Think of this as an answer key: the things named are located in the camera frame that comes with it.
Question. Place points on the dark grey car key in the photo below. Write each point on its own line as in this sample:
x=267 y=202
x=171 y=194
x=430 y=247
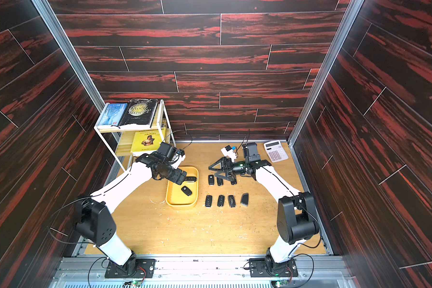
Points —
x=244 y=199

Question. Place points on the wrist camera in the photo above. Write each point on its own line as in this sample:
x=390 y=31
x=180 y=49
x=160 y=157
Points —
x=230 y=152
x=178 y=159

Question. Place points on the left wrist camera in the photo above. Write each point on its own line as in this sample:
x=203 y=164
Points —
x=178 y=159

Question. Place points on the white calculator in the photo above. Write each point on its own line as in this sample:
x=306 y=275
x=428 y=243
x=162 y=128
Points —
x=275 y=151

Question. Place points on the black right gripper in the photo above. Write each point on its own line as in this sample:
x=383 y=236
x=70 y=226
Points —
x=225 y=167

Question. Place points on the black silver Porsche key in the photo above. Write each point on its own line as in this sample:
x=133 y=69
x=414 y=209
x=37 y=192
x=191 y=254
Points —
x=190 y=179

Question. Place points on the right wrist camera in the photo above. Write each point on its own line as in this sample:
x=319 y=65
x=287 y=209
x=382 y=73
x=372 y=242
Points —
x=230 y=152

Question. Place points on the aluminium left corner post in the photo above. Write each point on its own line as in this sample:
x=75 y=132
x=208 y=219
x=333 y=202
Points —
x=53 y=24

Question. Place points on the yellow storage box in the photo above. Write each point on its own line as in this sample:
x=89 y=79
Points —
x=184 y=196

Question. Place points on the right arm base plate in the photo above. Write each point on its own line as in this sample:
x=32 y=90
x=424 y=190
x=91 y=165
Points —
x=266 y=267

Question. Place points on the blue book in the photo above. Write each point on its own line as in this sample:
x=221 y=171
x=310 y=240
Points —
x=112 y=115

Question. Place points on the black three-button car key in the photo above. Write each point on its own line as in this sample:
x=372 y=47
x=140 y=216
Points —
x=221 y=201

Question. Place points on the silver-edged car key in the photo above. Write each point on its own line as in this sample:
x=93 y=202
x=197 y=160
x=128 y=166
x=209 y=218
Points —
x=231 y=201

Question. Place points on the aluminium corner post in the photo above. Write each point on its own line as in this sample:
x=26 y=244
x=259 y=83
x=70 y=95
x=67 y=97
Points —
x=53 y=24
x=343 y=30

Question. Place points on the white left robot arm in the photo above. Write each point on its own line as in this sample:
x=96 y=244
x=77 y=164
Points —
x=94 y=220

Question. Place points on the aluminium right corner post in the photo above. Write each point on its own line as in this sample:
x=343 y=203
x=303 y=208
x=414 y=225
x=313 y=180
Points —
x=343 y=30

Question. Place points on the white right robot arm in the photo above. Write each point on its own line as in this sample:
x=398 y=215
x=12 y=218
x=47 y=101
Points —
x=297 y=219

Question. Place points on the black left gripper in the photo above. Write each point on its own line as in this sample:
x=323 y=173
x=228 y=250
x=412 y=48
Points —
x=176 y=177

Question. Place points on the white wire shelf rack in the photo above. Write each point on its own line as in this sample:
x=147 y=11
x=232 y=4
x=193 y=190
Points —
x=160 y=122

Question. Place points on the yellow book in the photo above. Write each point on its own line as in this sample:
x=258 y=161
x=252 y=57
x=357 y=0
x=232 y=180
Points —
x=138 y=143

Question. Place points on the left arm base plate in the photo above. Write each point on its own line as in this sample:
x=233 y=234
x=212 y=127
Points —
x=136 y=268

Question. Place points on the black book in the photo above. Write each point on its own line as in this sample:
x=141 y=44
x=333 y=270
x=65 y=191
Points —
x=139 y=113

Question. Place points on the black VW car key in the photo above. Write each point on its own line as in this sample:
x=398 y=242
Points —
x=186 y=191

